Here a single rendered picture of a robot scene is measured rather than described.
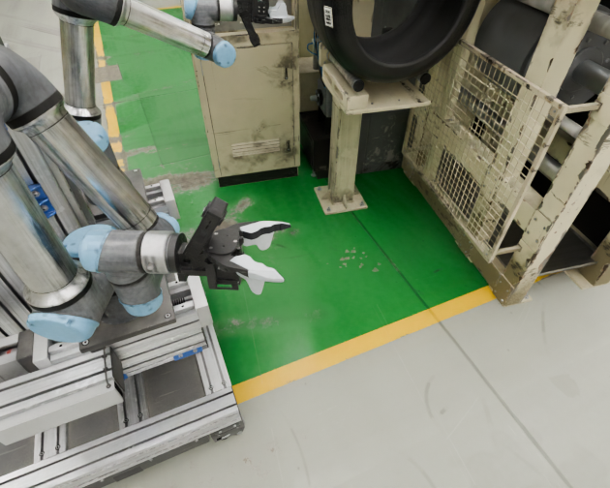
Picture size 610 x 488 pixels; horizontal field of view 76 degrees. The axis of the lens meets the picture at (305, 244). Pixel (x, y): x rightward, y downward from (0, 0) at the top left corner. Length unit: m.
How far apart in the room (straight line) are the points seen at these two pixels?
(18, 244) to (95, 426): 0.92
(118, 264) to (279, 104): 1.79
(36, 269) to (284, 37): 1.76
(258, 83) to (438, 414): 1.81
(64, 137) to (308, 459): 1.28
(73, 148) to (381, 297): 1.53
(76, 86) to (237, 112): 1.10
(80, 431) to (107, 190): 0.97
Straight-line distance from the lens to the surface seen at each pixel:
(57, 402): 1.15
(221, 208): 0.63
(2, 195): 0.72
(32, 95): 0.76
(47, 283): 0.83
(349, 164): 2.27
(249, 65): 2.27
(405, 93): 1.86
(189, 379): 1.54
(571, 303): 2.30
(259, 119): 2.39
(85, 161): 0.79
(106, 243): 0.73
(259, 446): 1.62
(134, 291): 0.78
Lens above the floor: 1.54
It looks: 45 degrees down
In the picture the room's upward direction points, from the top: straight up
